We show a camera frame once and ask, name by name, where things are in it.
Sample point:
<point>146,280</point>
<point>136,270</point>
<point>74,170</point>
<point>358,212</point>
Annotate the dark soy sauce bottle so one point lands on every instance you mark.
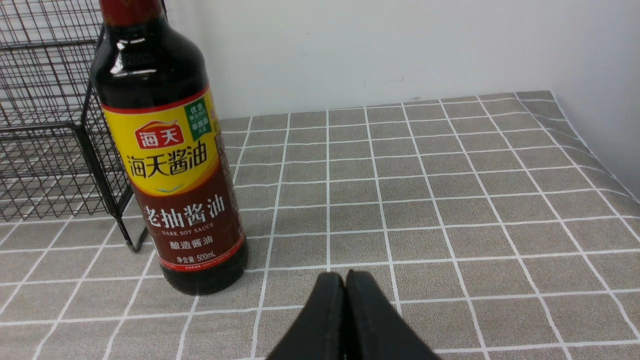
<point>155,94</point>

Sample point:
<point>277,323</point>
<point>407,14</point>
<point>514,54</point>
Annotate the grey grid-pattern tablecloth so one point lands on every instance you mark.
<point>486,221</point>

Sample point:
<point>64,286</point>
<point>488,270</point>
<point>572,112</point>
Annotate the black wire mesh rack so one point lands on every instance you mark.
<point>58,157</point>

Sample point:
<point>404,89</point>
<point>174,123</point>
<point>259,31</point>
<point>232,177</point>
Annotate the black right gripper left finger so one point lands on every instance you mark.
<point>316,333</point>

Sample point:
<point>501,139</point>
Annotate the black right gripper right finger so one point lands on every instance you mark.
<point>374,328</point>

